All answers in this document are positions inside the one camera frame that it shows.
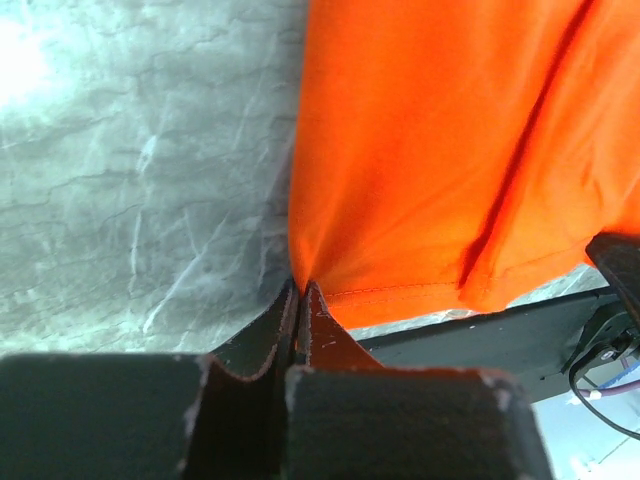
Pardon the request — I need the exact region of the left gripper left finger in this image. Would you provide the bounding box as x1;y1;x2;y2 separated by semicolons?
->
1;282;299;479

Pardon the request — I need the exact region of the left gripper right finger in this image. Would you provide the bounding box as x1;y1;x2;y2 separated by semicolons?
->
283;284;552;479

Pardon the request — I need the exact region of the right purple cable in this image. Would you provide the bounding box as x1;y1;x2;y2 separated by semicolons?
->
574;377;640;401

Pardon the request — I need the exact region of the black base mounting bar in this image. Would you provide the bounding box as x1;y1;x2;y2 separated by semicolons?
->
360;288;606;402

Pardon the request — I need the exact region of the orange t-shirt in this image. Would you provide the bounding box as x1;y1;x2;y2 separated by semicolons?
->
288;1;639;329

